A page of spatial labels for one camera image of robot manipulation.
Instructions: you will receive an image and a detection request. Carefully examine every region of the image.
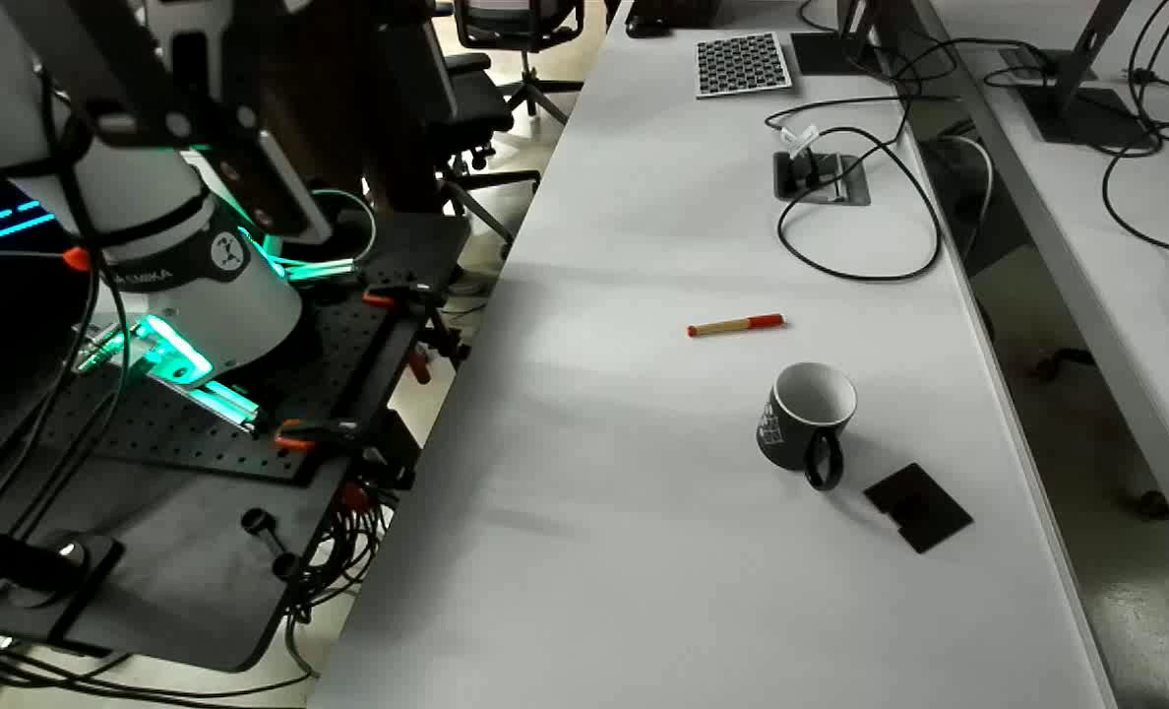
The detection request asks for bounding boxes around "grey table cable port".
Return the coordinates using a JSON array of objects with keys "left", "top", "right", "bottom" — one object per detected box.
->
[{"left": 773, "top": 147, "right": 874, "bottom": 209}]

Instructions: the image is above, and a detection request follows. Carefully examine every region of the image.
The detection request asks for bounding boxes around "black square card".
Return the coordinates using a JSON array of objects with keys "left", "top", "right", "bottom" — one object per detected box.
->
[{"left": 861, "top": 461, "right": 981, "bottom": 560}]

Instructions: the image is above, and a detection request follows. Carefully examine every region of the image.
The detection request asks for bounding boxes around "long black desk cable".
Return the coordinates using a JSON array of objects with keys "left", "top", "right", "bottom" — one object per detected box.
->
[{"left": 1100, "top": 0, "right": 1169, "bottom": 269}]

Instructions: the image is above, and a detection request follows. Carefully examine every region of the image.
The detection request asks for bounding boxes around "black office chair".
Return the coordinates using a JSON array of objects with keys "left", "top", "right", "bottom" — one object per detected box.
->
[
  {"left": 451, "top": 0, "right": 589, "bottom": 128},
  {"left": 377, "top": 12, "right": 549, "bottom": 249}
]

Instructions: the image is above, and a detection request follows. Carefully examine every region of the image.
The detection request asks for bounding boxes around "white cable loop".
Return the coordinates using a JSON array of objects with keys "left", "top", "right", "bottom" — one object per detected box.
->
[{"left": 281, "top": 184, "right": 386, "bottom": 289}]

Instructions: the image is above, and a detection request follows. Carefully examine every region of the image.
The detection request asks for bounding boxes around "black flat pad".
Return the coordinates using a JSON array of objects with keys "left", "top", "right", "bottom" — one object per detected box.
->
[{"left": 786, "top": 27, "right": 887, "bottom": 79}]

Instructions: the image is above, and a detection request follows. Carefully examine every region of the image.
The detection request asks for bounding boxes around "orange-handled black clamp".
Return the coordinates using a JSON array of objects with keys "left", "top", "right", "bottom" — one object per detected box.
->
[
  {"left": 400, "top": 332, "right": 471, "bottom": 392},
  {"left": 356, "top": 276, "right": 446, "bottom": 324},
  {"left": 269, "top": 412, "right": 366, "bottom": 466}
]

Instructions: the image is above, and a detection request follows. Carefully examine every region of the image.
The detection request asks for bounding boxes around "dark cart platform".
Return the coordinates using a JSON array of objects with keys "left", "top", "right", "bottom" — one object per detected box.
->
[{"left": 0, "top": 429, "right": 396, "bottom": 679}]

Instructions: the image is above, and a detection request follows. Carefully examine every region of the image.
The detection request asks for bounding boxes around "white plug adapter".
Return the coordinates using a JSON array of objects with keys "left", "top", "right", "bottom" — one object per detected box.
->
[{"left": 760, "top": 106, "right": 836, "bottom": 163}]

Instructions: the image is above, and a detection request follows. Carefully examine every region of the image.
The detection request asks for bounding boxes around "grey dotted calibration board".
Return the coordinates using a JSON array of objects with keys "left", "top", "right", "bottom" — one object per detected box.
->
[{"left": 692, "top": 27, "right": 800, "bottom": 102}]

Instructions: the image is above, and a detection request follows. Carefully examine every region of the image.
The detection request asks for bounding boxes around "black looped table cable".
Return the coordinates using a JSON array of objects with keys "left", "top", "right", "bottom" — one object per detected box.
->
[{"left": 773, "top": 122, "right": 949, "bottom": 289}]

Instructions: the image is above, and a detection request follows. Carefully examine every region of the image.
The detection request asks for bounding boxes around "grey monitor stand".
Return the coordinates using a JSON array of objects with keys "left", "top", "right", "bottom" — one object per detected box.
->
[{"left": 1020, "top": 0, "right": 1149, "bottom": 148}]

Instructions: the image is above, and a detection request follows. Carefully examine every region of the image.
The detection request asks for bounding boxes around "black mug white interior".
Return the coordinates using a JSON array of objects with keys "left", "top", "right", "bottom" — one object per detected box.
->
[{"left": 751, "top": 360, "right": 861, "bottom": 495}]

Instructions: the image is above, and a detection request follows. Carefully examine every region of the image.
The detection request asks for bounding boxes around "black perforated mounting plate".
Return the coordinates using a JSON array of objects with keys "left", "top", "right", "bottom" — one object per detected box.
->
[{"left": 0, "top": 209, "right": 478, "bottom": 493}]

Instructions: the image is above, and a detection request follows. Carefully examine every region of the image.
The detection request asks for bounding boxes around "red and tan marker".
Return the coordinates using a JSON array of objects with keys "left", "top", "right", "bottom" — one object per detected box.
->
[{"left": 684, "top": 311, "right": 793, "bottom": 341}]

